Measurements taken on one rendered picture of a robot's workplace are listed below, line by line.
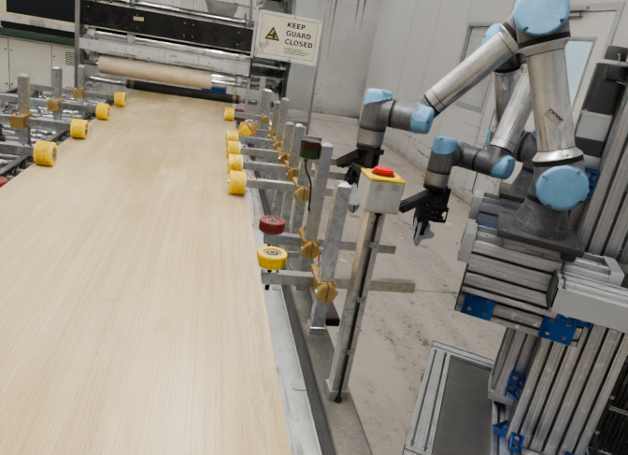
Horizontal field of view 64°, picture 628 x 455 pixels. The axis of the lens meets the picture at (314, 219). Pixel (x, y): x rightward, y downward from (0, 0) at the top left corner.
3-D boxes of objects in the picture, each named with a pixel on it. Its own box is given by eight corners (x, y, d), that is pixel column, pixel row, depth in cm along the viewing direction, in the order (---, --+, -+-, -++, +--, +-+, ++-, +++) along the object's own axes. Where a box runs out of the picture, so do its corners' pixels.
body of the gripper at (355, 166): (360, 190, 142) (368, 148, 138) (343, 180, 149) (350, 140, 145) (381, 190, 146) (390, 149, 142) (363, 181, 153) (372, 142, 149)
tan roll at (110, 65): (277, 98, 402) (279, 82, 398) (278, 100, 390) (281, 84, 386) (85, 69, 371) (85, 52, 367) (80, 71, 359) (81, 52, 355)
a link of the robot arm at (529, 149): (549, 174, 180) (561, 136, 175) (512, 163, 188) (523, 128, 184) (560, 172, 188) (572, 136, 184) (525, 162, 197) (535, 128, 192)
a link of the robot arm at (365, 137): (353, 125, 144) (376, 127, 148) (350, 141, 145) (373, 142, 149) (368, 131, 138) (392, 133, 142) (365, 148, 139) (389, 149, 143)
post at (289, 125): (278, 223, 235) (293, 121, 220) (278, 226, 232) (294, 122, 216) (270, 223, 235) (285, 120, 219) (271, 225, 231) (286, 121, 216)
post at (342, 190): (317, 343, 142) (349, 180, 127) (320, 350, 139) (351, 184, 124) (305, 342, 142) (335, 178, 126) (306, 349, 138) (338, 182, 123)
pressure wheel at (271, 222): (278, 248, 164) (284, 215, 161) (281, 258, 157) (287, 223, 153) (254, 246, 163) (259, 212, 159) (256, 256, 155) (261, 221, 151)
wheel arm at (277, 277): (408, 291, 146) (412, 277, 145) (413, 296, 143) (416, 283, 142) (260, 280, 137) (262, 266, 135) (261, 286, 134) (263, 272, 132)
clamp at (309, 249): (310, 242, 167) (313, 228, 165) (318, 260, 154) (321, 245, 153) (293, 241, 166) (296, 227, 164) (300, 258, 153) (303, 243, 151)
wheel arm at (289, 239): (391, 252, 170) (393, 241, 168) (394, 257, 166) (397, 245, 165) (262, 242, 160) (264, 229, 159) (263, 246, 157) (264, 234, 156)
